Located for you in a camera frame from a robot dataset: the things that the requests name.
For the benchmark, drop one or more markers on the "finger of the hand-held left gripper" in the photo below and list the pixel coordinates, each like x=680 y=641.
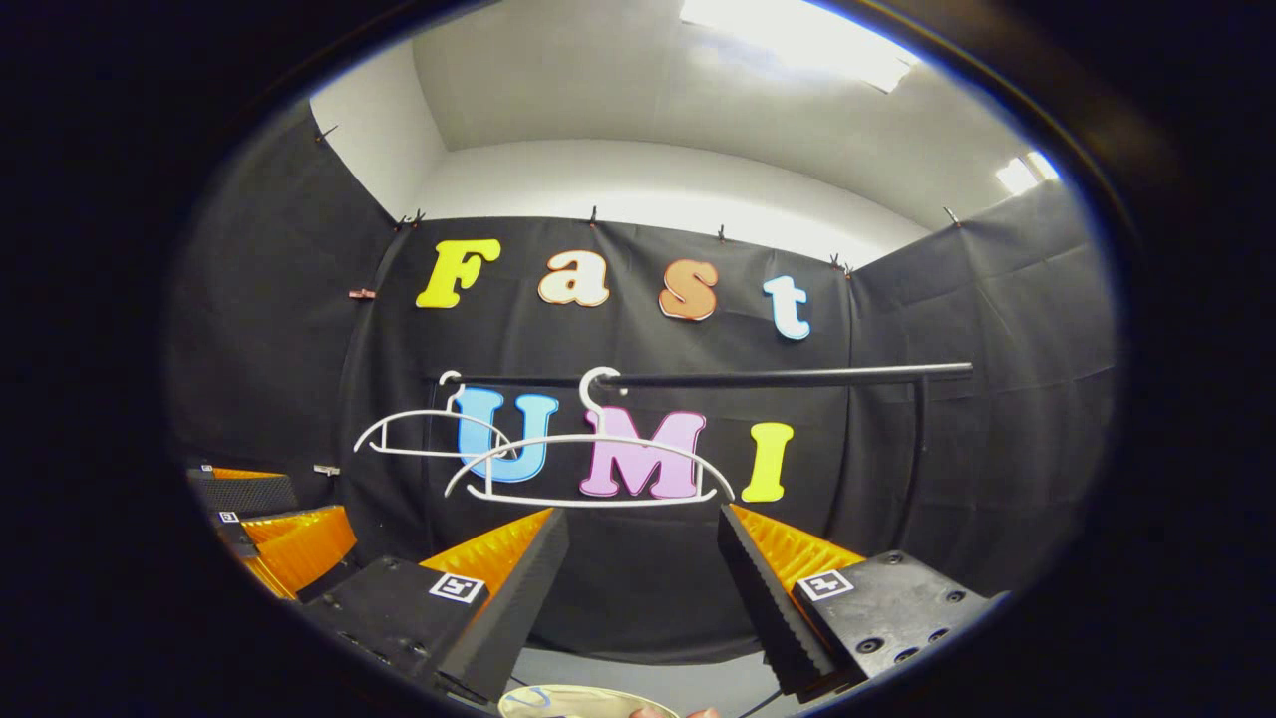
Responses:
x=294 y=548
x=249 y=492

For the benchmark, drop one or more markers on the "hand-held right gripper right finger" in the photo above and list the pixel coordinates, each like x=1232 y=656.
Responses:
x=768 y=608

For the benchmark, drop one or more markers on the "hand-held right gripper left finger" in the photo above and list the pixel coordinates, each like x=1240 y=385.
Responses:
x=513 y=608

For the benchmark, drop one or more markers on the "cream yellow laundry hamper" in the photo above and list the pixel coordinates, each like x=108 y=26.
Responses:
x=578 y=703

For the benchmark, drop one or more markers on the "white plastic hanger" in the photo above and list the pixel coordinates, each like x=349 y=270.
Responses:
x=598 y=502
x=424 y=412

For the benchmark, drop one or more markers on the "black clothes rack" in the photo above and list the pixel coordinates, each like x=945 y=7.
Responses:
x=797 y=377

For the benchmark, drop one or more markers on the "row of black backdrop clips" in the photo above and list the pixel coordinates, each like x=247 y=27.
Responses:
x=593 y=213

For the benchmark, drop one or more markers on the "small ceiling light panel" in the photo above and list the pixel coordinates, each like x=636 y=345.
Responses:
x=1025 y=172

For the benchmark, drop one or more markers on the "large ceiling light panel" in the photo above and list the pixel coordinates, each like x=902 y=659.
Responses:
x=797 y=40

